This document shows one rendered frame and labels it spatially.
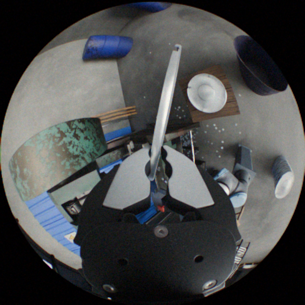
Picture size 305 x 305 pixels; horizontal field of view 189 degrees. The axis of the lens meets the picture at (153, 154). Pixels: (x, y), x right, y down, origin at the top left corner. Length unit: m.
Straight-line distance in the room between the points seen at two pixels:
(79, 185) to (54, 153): 0.35
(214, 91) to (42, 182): 0.95
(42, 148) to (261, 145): 1.44
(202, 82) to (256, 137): 0.73
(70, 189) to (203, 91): 1.04
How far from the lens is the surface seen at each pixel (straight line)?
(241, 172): 0.74
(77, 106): 2.01
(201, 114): 0.82
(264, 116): 1.16
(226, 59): 1.25
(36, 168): 0.39
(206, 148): 1.07
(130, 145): 0.83
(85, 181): 0.66
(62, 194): 0.71
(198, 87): 0.79
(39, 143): 0.38
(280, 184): 1.11
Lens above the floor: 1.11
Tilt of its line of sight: 36 degrees down
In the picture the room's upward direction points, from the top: 118 degrees counter-clockwise
